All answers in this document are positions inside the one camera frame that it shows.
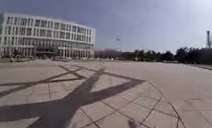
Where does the grey paved plaza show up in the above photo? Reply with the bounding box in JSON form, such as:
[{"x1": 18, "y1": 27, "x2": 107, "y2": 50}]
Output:
[{"x1": 0, "y1": 59, "x2": 212, "y2": 128}]

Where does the row of trees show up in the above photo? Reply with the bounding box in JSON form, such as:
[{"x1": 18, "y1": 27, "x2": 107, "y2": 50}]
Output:
[{"x1": 93, "y1": 46, "x2": 212, "y2": 66}]

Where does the robot's own part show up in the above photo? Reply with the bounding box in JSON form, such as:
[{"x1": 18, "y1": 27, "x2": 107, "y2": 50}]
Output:
[{"x1": 128, "y1": 119, "x2": 140, "y2": 128}]

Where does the large white building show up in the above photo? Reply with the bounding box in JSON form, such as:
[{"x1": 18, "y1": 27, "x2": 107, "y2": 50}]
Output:
[{"x1": 0, "y1": 9, "x2": 97, "y2": 60}]

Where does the kerb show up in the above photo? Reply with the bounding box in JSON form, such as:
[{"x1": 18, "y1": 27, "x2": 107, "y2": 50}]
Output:
[{"x1": 188, "y1": 63, "x2": 212, "y2": 73}]

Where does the tall tower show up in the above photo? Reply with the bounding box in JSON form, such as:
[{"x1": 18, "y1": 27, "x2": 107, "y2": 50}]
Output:
[{"x1": 206, "y1": 30, "x2": 212, "y2": 50}]

